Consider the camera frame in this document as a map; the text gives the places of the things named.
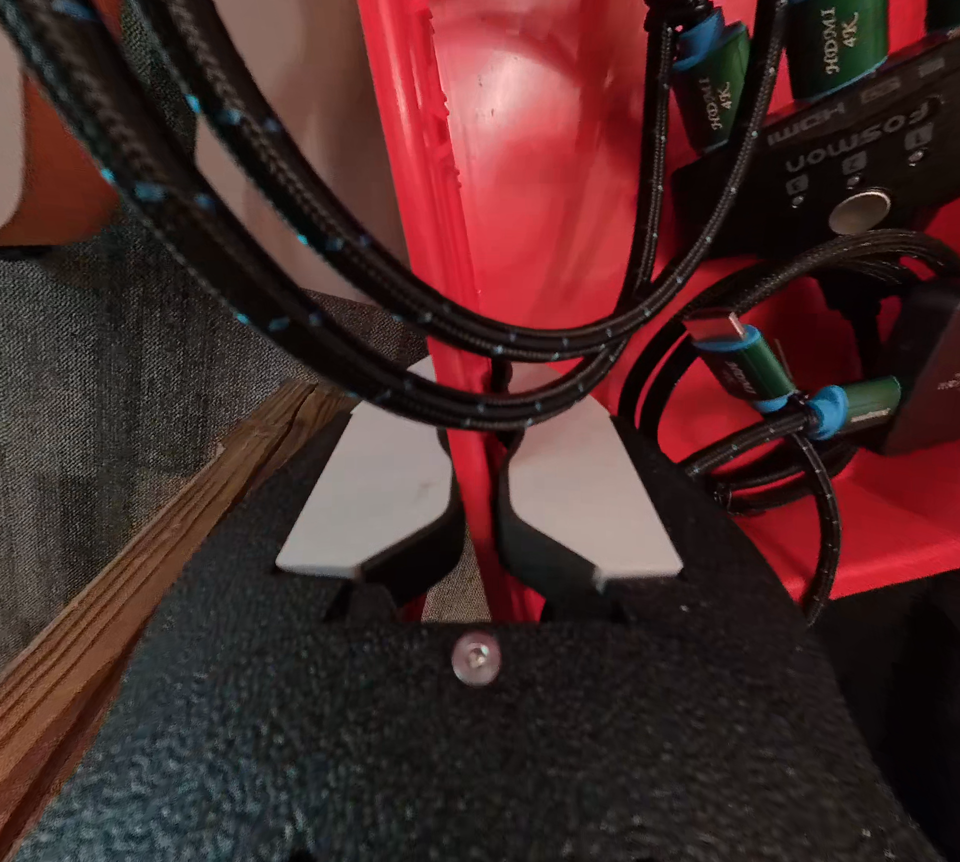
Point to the square black adapter box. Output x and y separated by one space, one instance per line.
930 382

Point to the red plastic bin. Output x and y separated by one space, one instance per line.
525 127

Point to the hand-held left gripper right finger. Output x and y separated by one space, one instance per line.
592 494

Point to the black Fosmon HDMI switch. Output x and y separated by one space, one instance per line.
825 157

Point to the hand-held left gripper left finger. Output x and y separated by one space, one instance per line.
375 494

